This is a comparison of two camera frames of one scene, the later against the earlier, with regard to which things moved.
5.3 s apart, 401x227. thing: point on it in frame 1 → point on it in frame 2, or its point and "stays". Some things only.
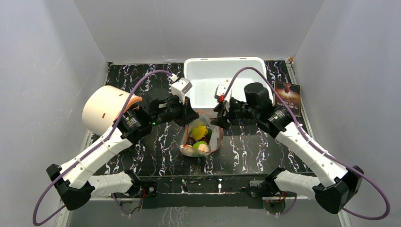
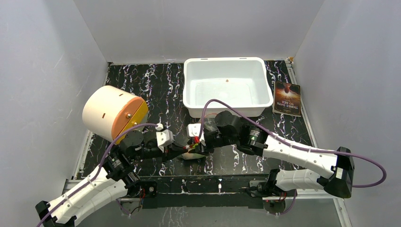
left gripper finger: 190,114 → 172,151
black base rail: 223,190 stays
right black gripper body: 223,113 → 203,146
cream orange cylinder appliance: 103,106 stays
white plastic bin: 205,74 stays
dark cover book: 291,93 stays
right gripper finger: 223,120 → 201,150
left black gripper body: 174,112 → 149,152
